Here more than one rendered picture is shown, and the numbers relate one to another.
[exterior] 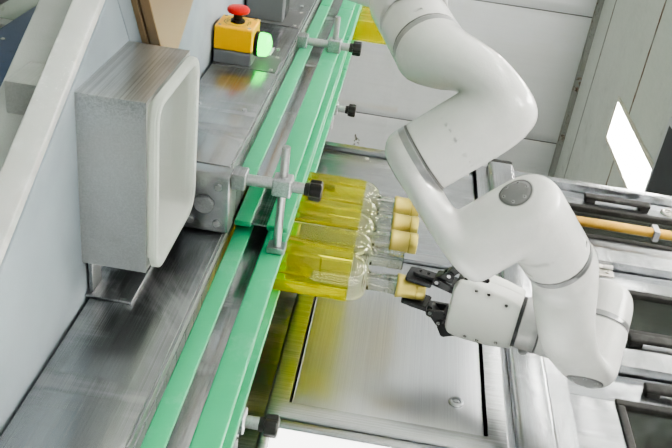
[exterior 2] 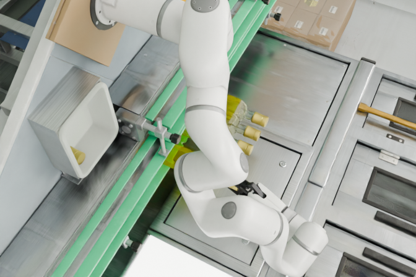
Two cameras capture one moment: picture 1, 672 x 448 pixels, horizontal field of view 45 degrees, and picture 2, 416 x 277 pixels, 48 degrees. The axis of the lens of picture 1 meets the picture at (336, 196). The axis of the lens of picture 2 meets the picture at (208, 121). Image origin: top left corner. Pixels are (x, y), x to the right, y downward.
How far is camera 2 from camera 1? 70 cm
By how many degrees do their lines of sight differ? 31
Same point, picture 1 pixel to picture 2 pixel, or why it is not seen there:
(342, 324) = not seen: hidden behind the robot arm
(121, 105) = (46, 128)
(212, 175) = (127, 120)
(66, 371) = (39, 221)
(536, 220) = (233, 229)
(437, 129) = (192, 170)
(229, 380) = (107, 237)
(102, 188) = (51, 149)
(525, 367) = not seen: hidden behind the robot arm
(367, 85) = not seen: outside the picture
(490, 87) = (213, 164)
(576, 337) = (271, 263)
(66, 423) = (30, 250)
